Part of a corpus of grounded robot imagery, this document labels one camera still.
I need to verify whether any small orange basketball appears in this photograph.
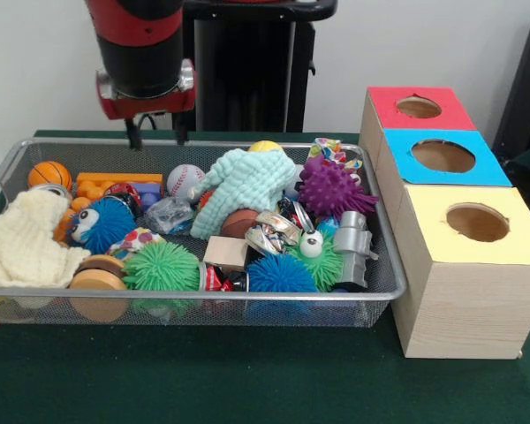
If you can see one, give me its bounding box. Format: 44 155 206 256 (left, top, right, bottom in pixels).
27 161 73 189

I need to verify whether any silver mesh bin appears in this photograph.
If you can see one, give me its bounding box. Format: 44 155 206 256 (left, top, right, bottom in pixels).
0 136 408 329

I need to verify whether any purple spiky ball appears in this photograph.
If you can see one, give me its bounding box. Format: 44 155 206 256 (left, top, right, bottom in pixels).
299 154 380 217

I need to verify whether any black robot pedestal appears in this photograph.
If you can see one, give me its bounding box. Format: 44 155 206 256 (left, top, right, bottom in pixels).
180 0 339 133

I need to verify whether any wooden three-hole box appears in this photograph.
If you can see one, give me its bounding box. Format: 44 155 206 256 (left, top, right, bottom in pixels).
359 86 530 360

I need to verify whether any crumpled clear plastic bottle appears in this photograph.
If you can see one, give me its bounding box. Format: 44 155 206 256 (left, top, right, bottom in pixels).
143 196 195 235

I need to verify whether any mint green knitted cloth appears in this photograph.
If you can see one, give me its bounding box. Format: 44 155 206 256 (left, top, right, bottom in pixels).
189 148 298 240

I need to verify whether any blue spiky ball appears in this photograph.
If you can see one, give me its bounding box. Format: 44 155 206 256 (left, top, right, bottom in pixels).
65 197 138 256
246 252 319 293

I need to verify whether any white baseball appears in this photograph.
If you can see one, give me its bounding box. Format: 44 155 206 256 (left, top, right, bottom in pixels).
166 163 206 198

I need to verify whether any cream knitted cloth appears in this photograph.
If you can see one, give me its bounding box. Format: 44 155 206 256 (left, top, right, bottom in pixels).
0 189 92 288

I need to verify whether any green spiky toy with eyes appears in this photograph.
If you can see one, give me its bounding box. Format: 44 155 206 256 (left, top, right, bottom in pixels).
122 241 202 292
286 228 344 292

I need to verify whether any silver toy robot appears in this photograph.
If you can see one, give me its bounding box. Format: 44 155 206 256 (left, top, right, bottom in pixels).
333 210 380 292

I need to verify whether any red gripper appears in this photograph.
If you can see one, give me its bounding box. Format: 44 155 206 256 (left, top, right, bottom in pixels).
95 70 199 152

